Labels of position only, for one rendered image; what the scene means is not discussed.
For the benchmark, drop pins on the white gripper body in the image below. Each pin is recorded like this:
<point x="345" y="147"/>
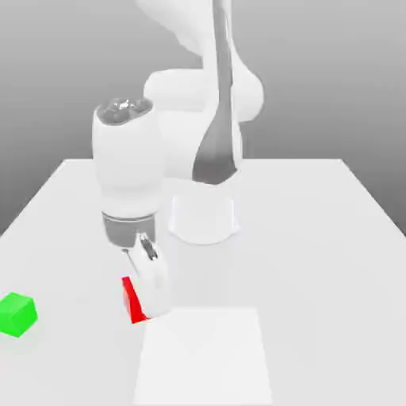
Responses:
<point x="153" y="279"/>

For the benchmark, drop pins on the small red cube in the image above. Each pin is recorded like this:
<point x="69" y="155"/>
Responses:
<point x="133" y="304"/>

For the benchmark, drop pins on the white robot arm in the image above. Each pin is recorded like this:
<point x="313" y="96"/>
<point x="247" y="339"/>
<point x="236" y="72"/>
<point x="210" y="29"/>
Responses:
<point x="127" y="165"/>

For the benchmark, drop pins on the small green cube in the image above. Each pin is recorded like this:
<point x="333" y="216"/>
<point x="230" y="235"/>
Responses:
<point x="16" y="314"/>

